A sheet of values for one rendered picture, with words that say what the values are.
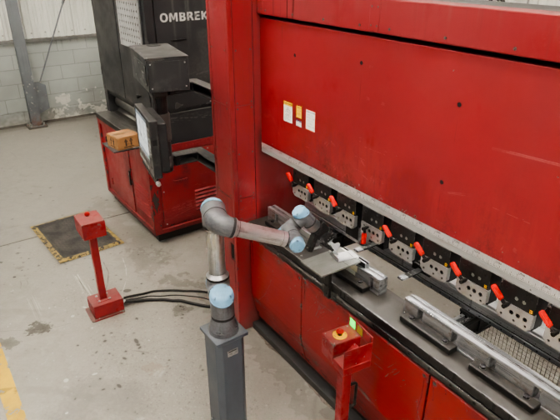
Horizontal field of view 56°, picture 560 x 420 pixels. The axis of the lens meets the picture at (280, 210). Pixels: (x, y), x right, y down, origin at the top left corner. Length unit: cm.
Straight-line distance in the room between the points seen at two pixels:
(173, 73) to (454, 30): 164
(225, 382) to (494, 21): 201
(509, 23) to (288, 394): 244
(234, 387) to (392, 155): 142
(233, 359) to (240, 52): 169
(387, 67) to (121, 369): 255
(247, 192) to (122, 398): 149
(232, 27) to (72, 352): 241
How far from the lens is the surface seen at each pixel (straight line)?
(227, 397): 290
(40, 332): 429
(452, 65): 217
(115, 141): 461
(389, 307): 274
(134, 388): 364
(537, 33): 195
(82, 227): 385
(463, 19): 211
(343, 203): 278
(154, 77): 313
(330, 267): 278
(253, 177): 340
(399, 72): 235
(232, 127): 321
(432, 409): 267
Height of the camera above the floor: 247
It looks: 26 degrees down
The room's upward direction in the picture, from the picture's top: straight up
